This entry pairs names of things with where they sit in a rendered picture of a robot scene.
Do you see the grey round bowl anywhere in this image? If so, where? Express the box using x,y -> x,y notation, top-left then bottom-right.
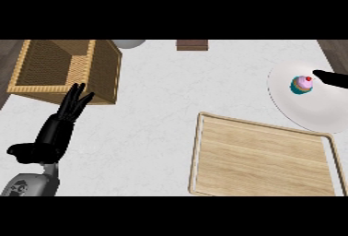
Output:
111,40 -> 148,50

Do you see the pale wooden tray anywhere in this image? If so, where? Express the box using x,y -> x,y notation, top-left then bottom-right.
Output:
188,111 -> 348,197

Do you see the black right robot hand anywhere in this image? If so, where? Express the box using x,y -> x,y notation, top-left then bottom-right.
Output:
312,69 -> 348,89

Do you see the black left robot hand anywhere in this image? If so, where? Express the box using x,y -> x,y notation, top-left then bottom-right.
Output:
6,82 -> 96,165

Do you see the white round plate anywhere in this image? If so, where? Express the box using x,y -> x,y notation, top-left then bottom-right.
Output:
267,60 -> 348,135

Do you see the pink frosted cupcake with cherry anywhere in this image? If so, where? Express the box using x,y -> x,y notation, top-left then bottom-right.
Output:
290,76 -> 316,96

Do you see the wicker basket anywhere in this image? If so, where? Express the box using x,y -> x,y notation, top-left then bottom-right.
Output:
6,40 -> 124,106

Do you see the brown wooden block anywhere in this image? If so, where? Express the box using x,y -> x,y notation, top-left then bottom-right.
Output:
176,40 -> 210,52

